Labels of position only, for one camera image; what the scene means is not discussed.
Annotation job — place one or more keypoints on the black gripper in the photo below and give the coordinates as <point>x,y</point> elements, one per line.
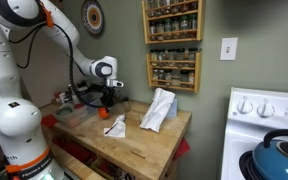
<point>107,95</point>

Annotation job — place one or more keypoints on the red orange cup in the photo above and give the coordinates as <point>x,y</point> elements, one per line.
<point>103,112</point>

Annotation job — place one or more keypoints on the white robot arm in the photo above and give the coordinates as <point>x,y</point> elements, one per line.
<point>27,155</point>

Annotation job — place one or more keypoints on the clear plastic container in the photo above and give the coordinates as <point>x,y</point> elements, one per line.
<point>74,113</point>

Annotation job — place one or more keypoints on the small glass jar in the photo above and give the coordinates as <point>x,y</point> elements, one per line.
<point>125,103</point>

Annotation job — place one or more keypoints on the metal spoon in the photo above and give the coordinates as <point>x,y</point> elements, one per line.
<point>120,118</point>

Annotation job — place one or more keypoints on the white paper napkin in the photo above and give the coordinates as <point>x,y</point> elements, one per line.
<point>119,131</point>

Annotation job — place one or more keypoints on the wooden butcher block cart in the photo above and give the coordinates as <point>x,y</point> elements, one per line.
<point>144,153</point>

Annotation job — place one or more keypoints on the white paper bag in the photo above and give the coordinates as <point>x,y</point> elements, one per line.
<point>164,105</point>

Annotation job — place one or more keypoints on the lower wooden spice rack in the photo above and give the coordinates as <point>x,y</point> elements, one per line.
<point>178,69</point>

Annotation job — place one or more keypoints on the wooden spice rack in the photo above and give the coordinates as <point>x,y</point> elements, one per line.
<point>178,69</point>
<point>169,21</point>

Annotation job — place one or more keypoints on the red cloth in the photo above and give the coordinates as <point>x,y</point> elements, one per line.
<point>182,149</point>

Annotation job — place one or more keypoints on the upper wooden spice rack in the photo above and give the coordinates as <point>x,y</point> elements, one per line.
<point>169,21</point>

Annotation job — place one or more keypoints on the white stove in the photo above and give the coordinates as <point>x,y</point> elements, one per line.
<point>251,115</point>

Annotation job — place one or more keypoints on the blue pot with lid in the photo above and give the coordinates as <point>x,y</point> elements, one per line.
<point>269,159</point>

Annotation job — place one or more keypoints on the white light switch plate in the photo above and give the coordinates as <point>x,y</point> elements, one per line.
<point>228,49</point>

